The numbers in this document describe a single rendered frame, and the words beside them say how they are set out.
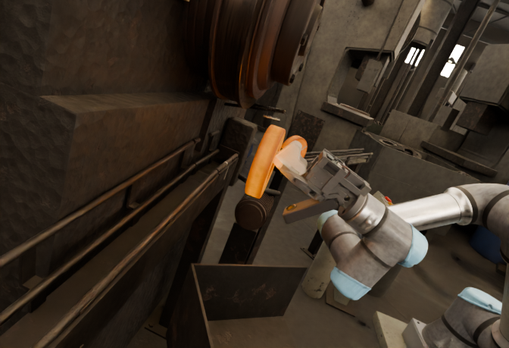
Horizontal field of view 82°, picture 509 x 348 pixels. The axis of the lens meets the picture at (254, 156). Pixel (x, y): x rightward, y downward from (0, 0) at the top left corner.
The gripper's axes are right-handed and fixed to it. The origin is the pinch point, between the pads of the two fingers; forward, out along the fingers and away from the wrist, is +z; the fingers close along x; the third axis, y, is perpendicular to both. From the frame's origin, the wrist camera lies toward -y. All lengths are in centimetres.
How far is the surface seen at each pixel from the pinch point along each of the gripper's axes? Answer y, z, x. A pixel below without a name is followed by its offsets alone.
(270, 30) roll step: 19.3, 14.5, -4.2
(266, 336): -19.3, -17.9, 19.0
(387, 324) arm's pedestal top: -37, -73, -41
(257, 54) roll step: 14.3, 14.0, -3.6
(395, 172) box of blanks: -7, -101, -218
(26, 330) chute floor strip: -26.6, 10.5, 34.9
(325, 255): -48, -53, -78
